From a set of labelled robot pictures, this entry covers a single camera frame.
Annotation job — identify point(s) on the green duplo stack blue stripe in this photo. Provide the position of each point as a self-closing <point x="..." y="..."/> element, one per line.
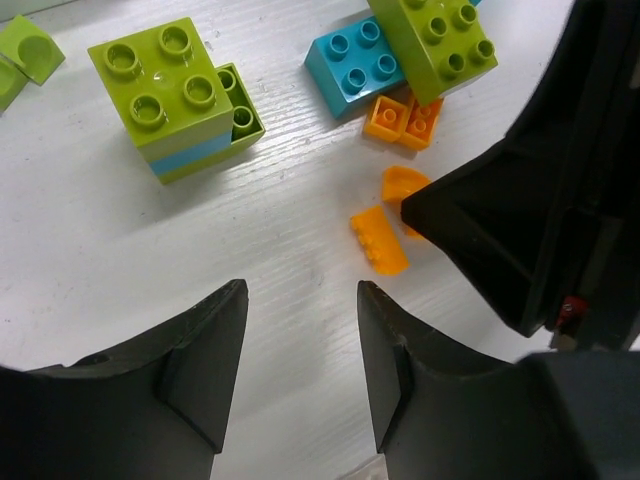
<point x="182" y="113"/>

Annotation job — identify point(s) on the orange lego pieces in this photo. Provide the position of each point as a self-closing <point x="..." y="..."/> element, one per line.
<point x="398" y="183"/>

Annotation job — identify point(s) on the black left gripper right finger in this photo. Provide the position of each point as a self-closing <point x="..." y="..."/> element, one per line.
<point x="441" y="410"/>

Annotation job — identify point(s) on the teal duplo brick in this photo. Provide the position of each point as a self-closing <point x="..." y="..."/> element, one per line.
<point x="352" y="65"/>

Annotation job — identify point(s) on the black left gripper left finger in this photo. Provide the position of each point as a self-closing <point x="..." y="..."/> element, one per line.
<point x="155" y="406"/>

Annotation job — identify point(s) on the small green lego pieces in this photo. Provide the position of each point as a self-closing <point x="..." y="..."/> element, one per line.
<point x="28" y="54"/>

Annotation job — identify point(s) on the orange lego bricks pair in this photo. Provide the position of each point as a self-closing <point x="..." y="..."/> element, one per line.
<point x="408" y="124"/>

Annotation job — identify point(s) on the orange curved lego piece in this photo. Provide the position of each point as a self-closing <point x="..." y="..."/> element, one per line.
<point x="379" y="241"/>

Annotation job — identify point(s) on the green duplo brick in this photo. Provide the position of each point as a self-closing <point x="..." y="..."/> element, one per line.
<point x="440" y="45"/>

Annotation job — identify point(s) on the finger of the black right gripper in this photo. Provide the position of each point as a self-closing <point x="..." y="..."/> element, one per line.
<point x="545" y="223"/>

